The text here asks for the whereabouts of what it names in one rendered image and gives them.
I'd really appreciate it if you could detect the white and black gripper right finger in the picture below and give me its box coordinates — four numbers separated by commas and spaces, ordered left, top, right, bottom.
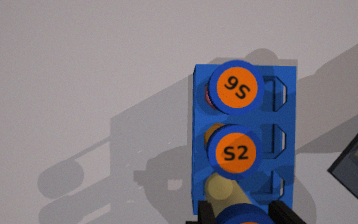
268, 201, 306, 224

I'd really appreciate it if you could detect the blue tube rack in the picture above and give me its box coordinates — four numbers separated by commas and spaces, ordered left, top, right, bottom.
191, 64, 296, 214

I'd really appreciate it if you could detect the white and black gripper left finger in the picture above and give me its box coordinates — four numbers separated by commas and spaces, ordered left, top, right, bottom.
185, 200, 217, 224

